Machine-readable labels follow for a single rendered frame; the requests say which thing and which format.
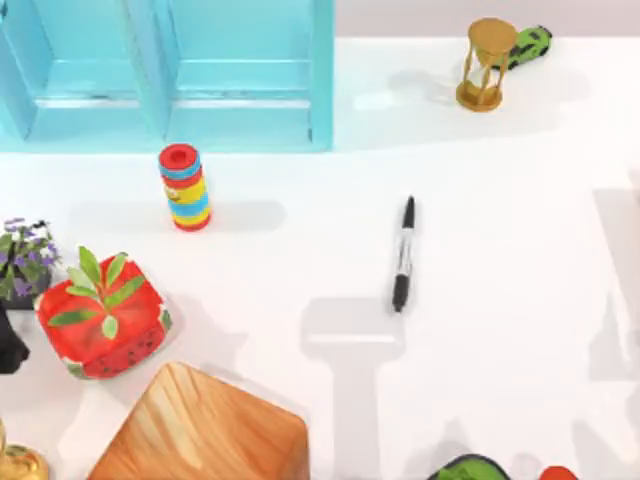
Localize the black marker pen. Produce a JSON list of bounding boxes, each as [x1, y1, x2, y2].
[[390, 194, 417, 315]]

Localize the stack of coloured rings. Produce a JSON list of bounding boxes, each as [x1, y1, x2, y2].
[[158, 143, 212, 234]]

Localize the light blue rack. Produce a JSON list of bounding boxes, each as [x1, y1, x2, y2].
[[0, 0, 335, 153]]

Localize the wooden box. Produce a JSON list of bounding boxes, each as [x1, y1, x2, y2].
[[85, 361, 311, 480]]

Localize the red watermelon plant pot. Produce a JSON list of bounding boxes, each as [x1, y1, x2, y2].
[[33, 245, 173, 380]]

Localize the golden hourglass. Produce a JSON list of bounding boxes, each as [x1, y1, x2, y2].
[[455, 17, 516, 113]]

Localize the green and black object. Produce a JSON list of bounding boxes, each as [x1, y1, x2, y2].
[[427, 453, 512, 480]]

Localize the green toy car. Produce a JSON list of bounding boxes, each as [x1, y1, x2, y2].
[[488, 24, 554, 71]]

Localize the purple flower plant pot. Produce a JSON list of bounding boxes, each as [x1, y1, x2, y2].
[[0, 216, 64, 311]]

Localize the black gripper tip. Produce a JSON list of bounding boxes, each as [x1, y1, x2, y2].
[[0, 301, 30, 375]]

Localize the red object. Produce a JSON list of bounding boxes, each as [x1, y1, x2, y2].
[[537, 465, 579, 480]]

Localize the golden trophy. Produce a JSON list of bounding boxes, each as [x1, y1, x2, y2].
[[0, 418, 50, 480]]

